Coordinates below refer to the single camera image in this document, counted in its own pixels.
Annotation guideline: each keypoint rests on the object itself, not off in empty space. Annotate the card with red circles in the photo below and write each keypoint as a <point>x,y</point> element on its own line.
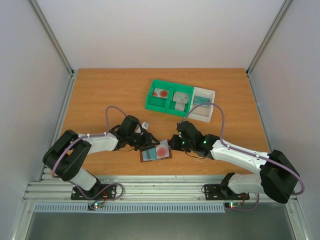
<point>160,93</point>

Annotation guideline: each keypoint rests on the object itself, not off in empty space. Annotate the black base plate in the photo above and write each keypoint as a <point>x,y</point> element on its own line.
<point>214,192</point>
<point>98,192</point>

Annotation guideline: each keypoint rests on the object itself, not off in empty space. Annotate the white plastic bin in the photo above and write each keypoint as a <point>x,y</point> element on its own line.
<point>201,113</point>

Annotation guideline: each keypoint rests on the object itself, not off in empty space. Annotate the right aluminium frame post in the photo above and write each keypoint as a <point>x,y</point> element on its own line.
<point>285,6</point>

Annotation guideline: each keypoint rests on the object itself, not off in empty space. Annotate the controller board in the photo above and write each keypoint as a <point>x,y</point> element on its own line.
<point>232,205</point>
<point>95,206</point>

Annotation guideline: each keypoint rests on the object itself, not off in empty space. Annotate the grey slotted cable duct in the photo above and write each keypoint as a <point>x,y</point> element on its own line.
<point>129,208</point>

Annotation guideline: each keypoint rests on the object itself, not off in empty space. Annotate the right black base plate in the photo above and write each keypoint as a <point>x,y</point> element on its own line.
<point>214,192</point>

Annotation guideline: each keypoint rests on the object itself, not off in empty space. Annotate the right controller board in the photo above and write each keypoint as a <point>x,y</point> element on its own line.
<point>232,205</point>

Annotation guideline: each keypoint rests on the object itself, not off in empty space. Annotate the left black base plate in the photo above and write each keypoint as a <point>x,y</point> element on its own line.
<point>98,192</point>

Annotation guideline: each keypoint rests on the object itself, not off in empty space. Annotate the green bin middle compartment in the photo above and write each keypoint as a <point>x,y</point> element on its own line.
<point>173,87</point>

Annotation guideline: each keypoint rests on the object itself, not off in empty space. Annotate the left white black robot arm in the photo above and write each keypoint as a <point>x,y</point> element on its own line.
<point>66,156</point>

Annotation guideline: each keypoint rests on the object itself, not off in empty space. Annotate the grey silver card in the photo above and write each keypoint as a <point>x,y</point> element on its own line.
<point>181,97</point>

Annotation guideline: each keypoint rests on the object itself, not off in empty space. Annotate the left aluminium frame post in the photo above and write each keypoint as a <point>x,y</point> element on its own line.
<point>50,33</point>

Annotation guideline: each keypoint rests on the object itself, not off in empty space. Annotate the teal card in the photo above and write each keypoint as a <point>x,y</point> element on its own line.
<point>202,101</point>

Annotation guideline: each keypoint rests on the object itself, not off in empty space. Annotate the card with red circle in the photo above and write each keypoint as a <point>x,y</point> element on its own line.
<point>162,150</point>

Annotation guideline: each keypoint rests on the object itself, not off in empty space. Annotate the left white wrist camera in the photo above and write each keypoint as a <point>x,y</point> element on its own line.
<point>143,125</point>

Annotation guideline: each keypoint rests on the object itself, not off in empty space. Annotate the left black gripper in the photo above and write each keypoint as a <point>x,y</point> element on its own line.
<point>147,142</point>

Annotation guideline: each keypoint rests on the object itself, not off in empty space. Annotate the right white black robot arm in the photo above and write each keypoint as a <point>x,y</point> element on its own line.
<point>271,173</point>

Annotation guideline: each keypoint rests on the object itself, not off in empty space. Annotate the aluminium frame post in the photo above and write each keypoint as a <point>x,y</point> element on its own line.
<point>50,33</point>
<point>285,6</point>

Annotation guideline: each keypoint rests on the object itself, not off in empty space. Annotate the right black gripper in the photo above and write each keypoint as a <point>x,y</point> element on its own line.
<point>176,143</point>

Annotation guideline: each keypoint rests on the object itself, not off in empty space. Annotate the aluminium front rail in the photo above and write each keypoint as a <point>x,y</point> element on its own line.
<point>138,188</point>

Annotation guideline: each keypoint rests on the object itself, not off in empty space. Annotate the left controller board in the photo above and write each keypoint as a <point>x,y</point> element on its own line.
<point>95,206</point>

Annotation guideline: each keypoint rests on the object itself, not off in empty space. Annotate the brown leather card holder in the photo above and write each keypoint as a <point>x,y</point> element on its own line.
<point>150,156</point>

